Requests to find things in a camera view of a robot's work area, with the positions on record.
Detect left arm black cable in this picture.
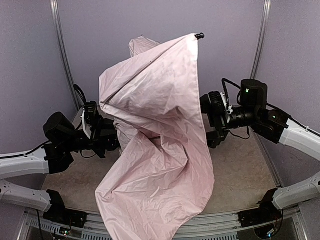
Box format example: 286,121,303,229
73,83,87,103

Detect pink folding umbrella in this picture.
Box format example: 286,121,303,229
95,33,215,225

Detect aluminium corner post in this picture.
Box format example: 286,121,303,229
250,0,272,79
50,0,81,110

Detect left rear aluminium corner post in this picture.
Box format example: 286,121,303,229
50,0,81,110

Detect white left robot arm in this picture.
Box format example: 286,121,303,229
0,111,119,213

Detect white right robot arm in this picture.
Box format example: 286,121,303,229
200,78,320,211

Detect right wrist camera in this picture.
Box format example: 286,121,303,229
220,92,233,115

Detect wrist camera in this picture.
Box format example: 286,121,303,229
81,101,99,139
220,92,233,115

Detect right rear aluminium corner post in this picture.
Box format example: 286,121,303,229
250,0,272,79

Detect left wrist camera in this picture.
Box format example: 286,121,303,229
81,101,99,139

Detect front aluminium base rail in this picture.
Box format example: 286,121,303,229
16,205,309,240

